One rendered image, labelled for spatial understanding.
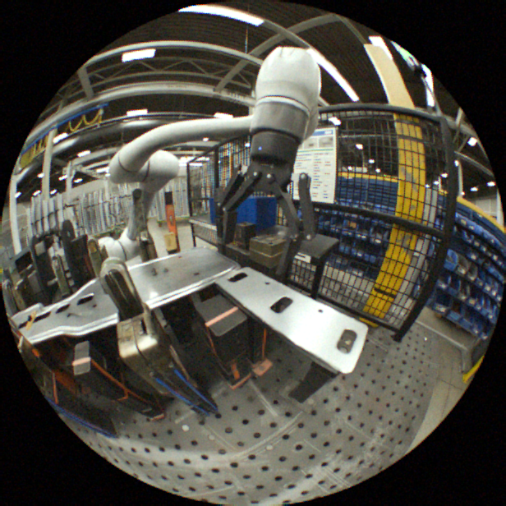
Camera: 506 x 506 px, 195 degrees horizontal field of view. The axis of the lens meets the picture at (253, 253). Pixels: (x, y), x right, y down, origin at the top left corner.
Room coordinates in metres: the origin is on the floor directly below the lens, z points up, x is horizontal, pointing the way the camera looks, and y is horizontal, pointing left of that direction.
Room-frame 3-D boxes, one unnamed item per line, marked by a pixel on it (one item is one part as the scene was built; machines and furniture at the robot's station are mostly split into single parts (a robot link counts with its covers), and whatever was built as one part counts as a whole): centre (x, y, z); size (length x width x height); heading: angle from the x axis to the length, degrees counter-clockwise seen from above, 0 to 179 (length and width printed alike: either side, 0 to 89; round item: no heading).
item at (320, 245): (0.71, 0.07, 1.02); 0.90 x 0.22 x 0.03; 43
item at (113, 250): (0.58, 0.89, 0.91); 0.18 x 0.16 x 0.22; 160
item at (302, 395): (0.10, -0.13, 0.84); 0.11 x 0.06 x 0.29; 43
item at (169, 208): (0.45, 0.28, 0.95); 0.03 x 0.01 x 0.50; 133
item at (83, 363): (0.01, 0.27, 0.84); 0.11 x 0.08 x 0.29; 43
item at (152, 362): (0.08, 0.15, 0.87); 0.12 x 0.09 x 0.35; 43
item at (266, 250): (0.37, -0.04, 0.88); 0.08 x 0.08 x 0.36; 43
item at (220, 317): (0.19, 0.06, 0.84); 0.11 x 0.10 x 0.28; 43
